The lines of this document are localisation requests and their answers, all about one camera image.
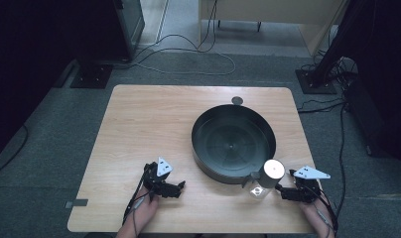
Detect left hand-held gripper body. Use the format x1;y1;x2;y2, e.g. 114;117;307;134
142;156;181;199

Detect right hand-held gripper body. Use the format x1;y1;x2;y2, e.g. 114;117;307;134
288;165;332;204

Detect person's right hand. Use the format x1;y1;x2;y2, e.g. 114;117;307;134
299;195;330;227

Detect person's left hand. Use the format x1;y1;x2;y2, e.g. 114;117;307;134
132;186;161;227

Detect black round pan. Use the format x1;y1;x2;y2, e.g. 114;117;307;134
191;103;278;188

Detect grey tag on table edge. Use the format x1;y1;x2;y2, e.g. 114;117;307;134
65;198;89;209

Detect black stand pole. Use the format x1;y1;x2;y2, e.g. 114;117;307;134
309;0;365;87

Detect dark cabinet with grey side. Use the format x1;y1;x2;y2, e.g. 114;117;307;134
112;0;146;62

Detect light wooden desk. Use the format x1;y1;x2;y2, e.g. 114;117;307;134
198;0;351;57

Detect black floor cable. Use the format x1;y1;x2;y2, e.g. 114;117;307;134
334;104;347;218
297;97;347;114
197;0;220;54

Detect black stand base plate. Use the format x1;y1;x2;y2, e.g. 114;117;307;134
69;63;114;90
294;67;338;96

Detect grey floor cable loop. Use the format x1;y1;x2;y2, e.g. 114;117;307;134
114;33;237;76

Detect tangle of black cables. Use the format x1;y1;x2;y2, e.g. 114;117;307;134
300;49;359;87

